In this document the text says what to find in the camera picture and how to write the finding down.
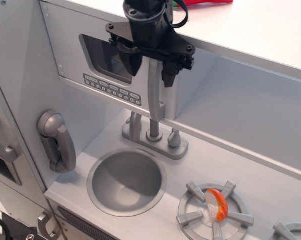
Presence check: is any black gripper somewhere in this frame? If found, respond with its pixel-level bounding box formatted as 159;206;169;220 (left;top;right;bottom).
106;16;196;88

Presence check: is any grey toy microwave door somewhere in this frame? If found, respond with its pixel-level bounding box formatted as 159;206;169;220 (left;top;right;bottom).
40;0;179;120

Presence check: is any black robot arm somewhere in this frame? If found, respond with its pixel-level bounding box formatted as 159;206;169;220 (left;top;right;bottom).
106;0;196;88

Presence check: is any red chili pepper toy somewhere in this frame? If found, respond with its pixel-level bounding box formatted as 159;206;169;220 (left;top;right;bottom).
183;0;234;6

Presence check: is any grey toy faucet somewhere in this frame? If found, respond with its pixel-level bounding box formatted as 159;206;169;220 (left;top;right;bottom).
122;112;189;160

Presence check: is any round grey toy sink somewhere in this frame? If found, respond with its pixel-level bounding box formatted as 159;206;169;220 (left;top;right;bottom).
86;148;168;217

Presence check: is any salmon sushi toy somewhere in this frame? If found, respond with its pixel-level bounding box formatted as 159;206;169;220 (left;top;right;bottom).
204;188;229;223

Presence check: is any grey toy stove burner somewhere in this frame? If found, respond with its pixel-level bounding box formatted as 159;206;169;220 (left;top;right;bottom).
176;180;255;240

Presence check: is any grey toy wall phone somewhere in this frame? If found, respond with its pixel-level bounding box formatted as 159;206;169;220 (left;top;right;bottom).
37;110;77;174

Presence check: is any grey oven door handle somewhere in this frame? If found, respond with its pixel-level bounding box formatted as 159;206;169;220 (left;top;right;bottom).
37;212;59;240

